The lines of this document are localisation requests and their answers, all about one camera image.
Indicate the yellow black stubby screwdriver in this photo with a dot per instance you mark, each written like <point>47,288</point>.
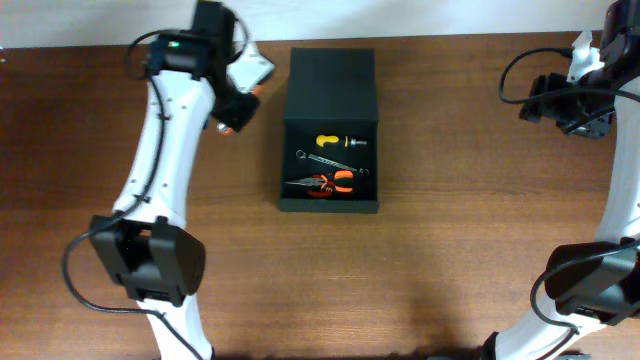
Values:
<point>325,141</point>

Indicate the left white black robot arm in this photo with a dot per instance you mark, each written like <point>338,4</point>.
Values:
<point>193,76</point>

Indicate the orange socket bit rail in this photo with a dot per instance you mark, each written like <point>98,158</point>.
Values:
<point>225,129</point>

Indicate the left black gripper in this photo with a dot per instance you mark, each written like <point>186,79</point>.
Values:
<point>239,120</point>

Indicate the black open cardboard box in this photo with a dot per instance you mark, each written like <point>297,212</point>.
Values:
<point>331,91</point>

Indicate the small red cutting pliers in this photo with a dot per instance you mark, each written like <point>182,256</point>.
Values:
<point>326,187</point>

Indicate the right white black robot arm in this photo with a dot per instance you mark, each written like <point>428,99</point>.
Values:
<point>587,287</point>

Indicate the orange black long-nose pliers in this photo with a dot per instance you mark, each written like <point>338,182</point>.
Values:
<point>343,180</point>

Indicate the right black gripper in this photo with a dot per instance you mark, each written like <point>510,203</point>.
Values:
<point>549,110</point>

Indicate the silver double-ended wrench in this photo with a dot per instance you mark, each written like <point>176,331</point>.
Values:
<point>300,154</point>

